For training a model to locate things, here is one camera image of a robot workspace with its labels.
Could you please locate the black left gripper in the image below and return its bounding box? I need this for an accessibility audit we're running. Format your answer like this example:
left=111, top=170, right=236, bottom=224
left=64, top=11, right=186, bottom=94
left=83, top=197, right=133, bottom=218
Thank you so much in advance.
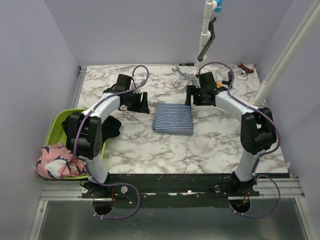
left=123, top=90, right=150, bottom=114

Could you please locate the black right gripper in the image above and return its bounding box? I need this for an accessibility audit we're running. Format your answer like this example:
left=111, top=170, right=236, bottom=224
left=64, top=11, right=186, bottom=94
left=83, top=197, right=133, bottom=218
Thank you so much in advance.
left=185, top=85, right=211, bottom=107

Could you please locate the blue white striped garment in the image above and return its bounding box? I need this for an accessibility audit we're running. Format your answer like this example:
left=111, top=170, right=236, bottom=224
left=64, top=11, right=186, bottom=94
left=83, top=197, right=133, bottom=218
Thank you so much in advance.
left=152, top=103, right=194, bottom=136

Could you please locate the pink patterned garment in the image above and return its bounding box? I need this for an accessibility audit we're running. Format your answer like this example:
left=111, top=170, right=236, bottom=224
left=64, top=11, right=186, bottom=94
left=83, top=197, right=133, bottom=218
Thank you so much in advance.
left=35, top=142, right=88, bottom=180

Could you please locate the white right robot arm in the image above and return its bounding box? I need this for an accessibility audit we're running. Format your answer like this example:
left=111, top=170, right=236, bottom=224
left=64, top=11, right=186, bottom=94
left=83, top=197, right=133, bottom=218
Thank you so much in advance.
left=185, top=72, right=277, bottom=196

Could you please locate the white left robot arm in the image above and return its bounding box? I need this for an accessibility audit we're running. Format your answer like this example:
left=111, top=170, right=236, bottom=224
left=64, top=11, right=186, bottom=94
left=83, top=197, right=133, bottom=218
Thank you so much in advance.
left=65, top=74, right=150, bottom=198

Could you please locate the lime green laundry basket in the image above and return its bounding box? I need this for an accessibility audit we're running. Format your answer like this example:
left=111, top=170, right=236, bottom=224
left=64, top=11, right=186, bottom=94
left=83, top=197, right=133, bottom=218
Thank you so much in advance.
left=46, top=109, right=105, bottom=167

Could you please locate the chrome combination wrench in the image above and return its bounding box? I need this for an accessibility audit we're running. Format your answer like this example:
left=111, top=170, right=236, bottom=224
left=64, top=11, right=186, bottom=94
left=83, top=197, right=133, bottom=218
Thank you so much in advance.
left=171, top=66, right=190, bottom=80

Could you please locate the green black precision screwdriver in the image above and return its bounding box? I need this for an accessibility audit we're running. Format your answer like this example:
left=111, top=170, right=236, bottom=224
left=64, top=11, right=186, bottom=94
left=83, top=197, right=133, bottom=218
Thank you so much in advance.
left=178, top=62, right=195, bottom=66

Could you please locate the black garment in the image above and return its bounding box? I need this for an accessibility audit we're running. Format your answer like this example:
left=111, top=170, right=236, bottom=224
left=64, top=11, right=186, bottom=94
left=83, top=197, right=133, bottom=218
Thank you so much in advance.
left=61, top=116, right=123, bottom=145

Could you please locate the black T-shaped tool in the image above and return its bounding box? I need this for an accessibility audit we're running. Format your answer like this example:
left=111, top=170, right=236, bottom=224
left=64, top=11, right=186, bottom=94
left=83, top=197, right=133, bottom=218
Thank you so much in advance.
left=222, top=71, right=234, bottom=89

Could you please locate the small silver ball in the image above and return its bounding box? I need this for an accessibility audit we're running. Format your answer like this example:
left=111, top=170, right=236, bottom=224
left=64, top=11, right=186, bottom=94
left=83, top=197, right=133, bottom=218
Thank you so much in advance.
left=240, top=70, right=247, bottom=76

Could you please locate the white PVC pipe stand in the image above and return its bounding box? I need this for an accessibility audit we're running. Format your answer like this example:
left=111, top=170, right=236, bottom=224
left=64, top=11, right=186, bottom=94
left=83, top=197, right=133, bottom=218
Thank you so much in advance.
left=196, top=0, right=223, bottom=72

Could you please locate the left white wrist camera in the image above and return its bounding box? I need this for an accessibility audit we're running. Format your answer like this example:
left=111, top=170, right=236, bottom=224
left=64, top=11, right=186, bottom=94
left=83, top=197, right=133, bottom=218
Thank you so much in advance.
left=133, top=87, right=144, bottom=94

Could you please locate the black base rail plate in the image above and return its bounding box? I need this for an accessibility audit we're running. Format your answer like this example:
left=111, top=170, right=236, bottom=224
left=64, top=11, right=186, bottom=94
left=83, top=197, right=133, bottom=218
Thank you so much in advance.
left=82, top=173, right=259, bottom=209

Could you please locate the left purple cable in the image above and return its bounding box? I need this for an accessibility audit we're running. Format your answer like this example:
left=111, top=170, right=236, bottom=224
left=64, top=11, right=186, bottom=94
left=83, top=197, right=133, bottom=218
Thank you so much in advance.
left=74, top=65, right=150, bottom=221

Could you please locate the purple cable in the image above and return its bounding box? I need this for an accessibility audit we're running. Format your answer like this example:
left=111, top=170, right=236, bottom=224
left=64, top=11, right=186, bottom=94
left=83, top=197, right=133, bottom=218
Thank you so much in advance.
left=74, top=65, right=150, bottom=221
left=197, top=61, right=281, bottom=218

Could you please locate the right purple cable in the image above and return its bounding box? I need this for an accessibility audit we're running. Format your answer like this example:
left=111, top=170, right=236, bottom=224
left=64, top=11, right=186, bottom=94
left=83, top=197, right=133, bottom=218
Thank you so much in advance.
left=197, top=61, right=281, bottom=218

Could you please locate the aluminium frame rail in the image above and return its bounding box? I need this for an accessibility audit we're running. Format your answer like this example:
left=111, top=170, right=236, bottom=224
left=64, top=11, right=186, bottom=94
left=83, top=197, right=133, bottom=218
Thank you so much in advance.
left=39, top=180, right=93, bottom=201

